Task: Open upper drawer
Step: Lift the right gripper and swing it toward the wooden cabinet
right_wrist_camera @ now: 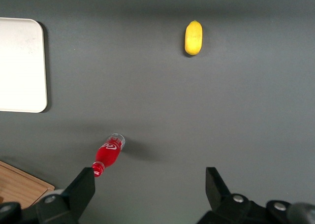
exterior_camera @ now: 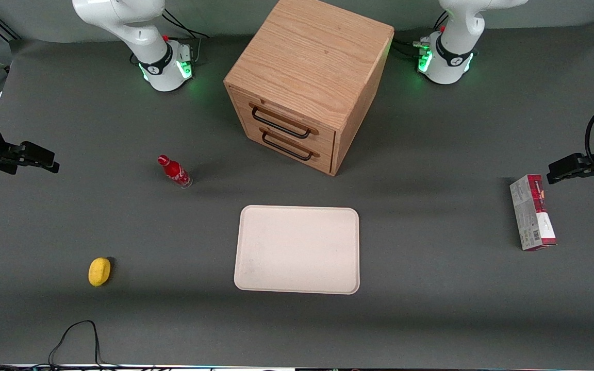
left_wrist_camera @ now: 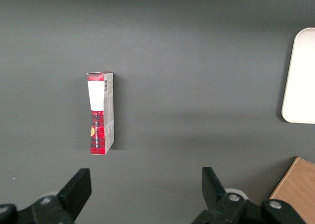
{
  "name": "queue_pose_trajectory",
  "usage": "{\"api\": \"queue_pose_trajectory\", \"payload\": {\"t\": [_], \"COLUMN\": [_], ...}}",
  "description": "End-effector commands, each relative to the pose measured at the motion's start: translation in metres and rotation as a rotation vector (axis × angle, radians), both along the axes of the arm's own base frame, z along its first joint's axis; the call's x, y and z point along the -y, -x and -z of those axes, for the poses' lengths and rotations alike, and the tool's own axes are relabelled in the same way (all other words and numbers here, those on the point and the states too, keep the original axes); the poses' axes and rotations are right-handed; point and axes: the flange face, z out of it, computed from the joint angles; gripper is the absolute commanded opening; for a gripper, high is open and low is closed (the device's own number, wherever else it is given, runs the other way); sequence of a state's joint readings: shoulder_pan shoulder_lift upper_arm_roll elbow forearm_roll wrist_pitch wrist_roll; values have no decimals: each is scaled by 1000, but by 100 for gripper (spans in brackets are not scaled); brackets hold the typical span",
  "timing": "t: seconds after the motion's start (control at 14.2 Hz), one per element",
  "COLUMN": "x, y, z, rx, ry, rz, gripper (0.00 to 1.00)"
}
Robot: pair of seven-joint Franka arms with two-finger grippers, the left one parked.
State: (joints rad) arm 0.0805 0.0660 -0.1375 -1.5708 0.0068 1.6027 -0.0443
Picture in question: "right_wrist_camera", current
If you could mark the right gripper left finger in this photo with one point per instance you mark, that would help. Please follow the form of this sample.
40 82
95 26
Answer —
73 199

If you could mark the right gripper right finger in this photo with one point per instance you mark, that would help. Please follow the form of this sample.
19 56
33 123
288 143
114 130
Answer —
219 199

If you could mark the wooden drawer cabinet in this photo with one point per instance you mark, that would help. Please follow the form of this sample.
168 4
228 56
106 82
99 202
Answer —
17 184

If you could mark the red soda bottle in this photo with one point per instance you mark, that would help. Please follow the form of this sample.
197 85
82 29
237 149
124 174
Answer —
108 153

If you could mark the white rectangular tray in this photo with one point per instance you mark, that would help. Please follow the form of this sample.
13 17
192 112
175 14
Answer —
22 66

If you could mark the yellow lemon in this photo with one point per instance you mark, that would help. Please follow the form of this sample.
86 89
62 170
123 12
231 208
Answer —
194 38

